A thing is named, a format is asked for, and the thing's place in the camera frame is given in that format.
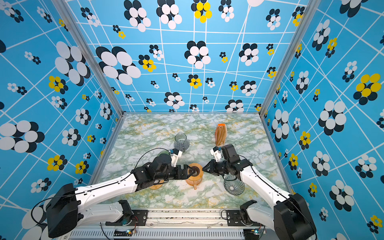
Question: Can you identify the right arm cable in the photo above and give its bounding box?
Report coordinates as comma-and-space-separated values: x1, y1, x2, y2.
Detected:
236, 154, 316, 235

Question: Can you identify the right green circuit board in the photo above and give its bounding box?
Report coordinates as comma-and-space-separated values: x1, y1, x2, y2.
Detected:
244, 229, 261, 240

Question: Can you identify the green glass dripper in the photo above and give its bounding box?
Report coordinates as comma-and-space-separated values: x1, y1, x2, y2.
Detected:
158, 150, 170, 158

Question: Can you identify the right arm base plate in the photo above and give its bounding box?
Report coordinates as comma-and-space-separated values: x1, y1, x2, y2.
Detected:
225, 210, 261, 228

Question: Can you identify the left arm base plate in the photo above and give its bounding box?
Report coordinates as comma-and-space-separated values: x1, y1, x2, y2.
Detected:
105, 210, 149, 227

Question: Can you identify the green circuit board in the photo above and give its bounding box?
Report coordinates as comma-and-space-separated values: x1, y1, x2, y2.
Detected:
114, 230, 137, 237
244, 229, 261, 240

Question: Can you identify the grey glass pitcher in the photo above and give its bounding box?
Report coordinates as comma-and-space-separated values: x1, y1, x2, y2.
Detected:
174, 132, 190, 153

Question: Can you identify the clear grey glass dripper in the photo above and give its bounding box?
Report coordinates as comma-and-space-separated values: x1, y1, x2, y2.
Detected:
224, 175, 245, 196

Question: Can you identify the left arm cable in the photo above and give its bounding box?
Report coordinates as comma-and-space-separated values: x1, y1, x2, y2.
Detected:
29, 147, 172, 217

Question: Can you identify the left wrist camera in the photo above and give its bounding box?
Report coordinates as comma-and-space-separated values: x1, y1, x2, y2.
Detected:
169, 149, 183, 168

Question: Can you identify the wooden ring holder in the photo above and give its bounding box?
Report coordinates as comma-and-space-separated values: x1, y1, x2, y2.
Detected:
188, 163, 203, 181
150, 180, 165, 190

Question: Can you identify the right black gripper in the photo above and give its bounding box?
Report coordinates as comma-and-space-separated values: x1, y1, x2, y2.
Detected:
202, 159, 231, 176

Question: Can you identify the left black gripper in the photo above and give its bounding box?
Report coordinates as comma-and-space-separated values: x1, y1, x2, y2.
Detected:
155, 163, 197, 182

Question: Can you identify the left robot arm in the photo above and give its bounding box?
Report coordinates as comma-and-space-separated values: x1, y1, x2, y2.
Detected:
46, 154, 195, 239

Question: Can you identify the aluminium front rail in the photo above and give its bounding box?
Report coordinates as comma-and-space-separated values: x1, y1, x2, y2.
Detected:
60, 209, 280, 240

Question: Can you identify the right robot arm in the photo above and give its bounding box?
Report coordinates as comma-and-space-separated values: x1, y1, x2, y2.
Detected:
203, 144, 317, 240

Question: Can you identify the orange coffee filter box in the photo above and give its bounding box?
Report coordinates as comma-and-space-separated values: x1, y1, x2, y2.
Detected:
215, 124, 228, 147

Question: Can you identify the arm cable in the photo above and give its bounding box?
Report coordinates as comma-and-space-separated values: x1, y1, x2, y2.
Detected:
29, 147, 172, 217
236, 154, 316, 235

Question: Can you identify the left green circuit board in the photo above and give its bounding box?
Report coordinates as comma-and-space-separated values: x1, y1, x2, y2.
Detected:
114, 230, 137, 237

